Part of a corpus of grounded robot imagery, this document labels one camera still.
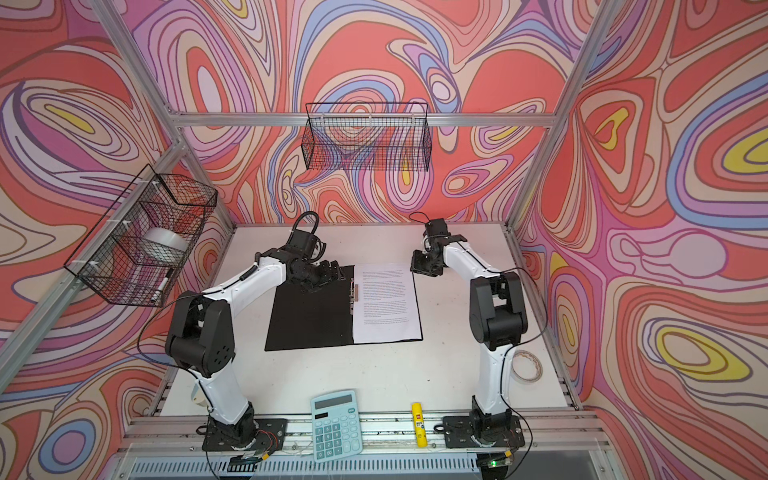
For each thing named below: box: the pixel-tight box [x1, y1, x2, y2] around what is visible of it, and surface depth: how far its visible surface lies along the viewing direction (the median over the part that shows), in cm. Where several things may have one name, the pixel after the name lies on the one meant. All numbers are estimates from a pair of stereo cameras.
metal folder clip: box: [349, 277, 359, 315], surface depth 100 cm
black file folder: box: [264, 265, 424, 351], surface depth 95 cm
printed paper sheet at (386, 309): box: [353, 263, 422, 344], surface depth 98 cm
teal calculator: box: [310, 389, 363, 463], surface depth 75 cm
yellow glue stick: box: [412, 402, 428, 448], surface depth 75 cm
